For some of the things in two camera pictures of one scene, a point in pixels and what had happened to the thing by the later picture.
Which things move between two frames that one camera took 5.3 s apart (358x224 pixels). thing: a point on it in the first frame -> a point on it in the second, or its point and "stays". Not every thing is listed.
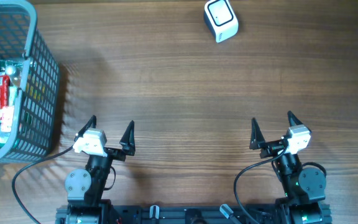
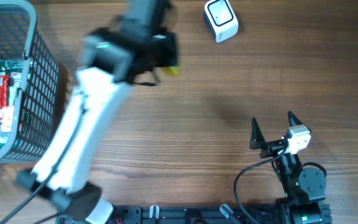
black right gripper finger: [257, 136] stays
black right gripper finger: [293, 119] stays
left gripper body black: [115, 154] -> [155, 51]
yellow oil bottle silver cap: [10, 70] -> [173, 70]
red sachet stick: [4, 92] stays
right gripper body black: [269, 148] stays
